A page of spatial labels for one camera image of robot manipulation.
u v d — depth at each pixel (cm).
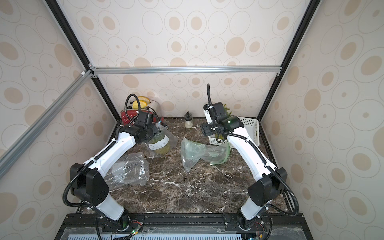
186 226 73
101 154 48
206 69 90
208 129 70
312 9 68
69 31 75
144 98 107
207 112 63
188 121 112
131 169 86
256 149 46
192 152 98
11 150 52
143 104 102
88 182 43
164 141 86
